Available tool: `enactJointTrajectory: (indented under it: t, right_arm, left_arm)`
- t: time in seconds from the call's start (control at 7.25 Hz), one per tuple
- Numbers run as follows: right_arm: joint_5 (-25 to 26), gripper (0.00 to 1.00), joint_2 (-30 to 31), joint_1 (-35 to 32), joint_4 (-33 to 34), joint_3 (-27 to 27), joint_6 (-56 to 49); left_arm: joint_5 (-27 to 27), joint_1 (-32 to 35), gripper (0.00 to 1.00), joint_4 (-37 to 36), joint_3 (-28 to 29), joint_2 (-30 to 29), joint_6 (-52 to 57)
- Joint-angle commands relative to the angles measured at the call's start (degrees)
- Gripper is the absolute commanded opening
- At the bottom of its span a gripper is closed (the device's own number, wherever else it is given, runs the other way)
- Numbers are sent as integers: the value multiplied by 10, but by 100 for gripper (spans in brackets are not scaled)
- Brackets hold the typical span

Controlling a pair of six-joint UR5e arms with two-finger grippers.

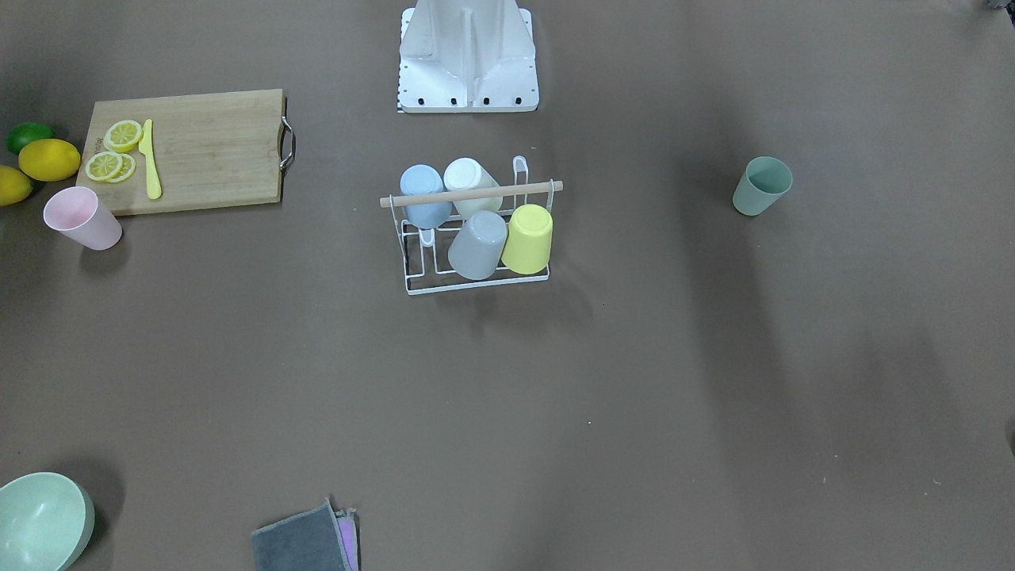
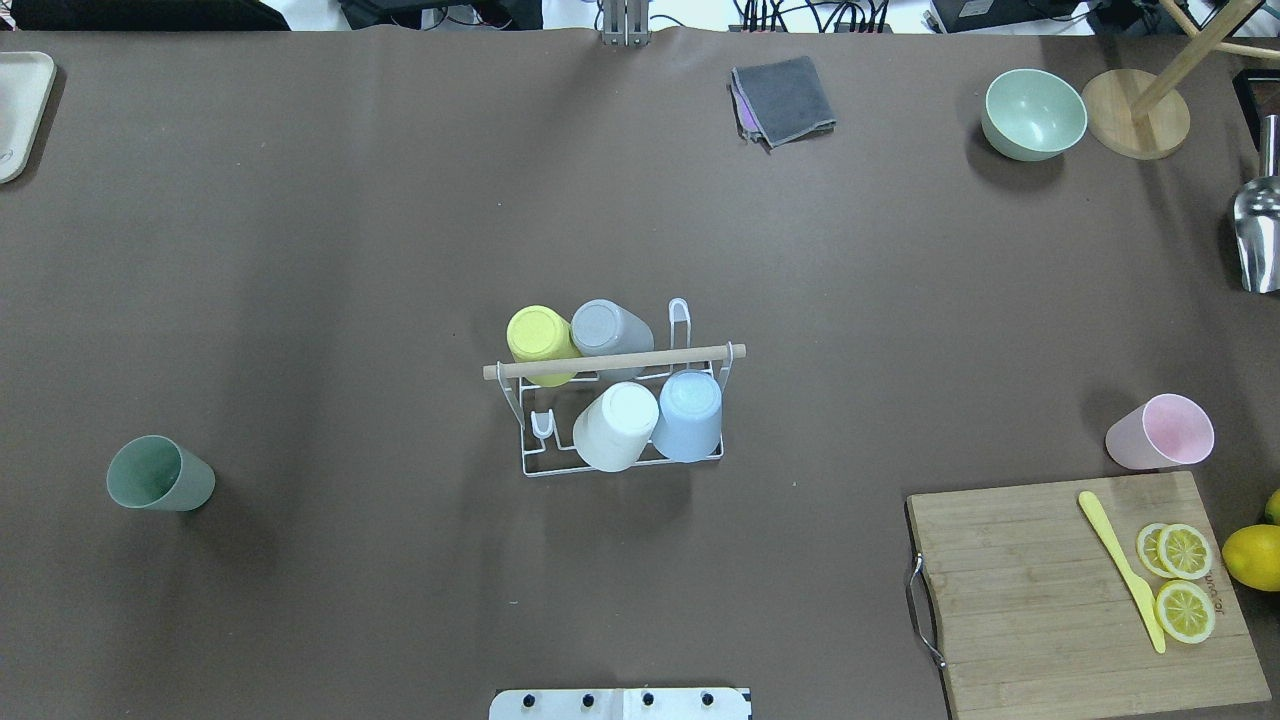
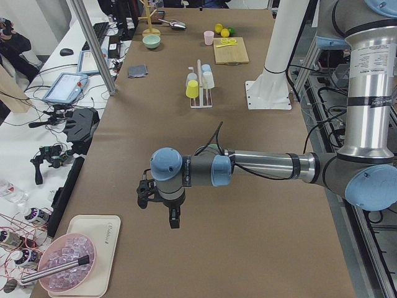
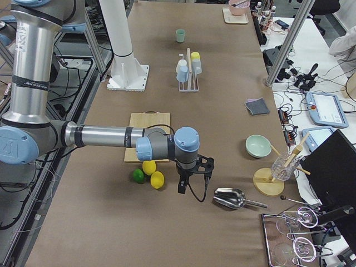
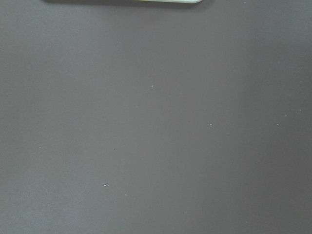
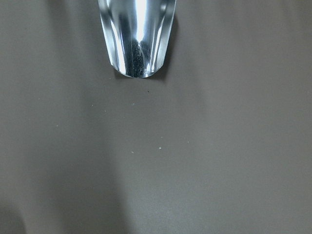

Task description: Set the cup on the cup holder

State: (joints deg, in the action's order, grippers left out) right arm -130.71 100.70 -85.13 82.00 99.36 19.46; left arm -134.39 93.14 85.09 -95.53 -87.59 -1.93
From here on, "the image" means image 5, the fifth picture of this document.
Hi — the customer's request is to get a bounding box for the light green cup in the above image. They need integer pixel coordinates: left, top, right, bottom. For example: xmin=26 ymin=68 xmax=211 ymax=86
xmin=46 ymin=0 xmax=202 ymax=4

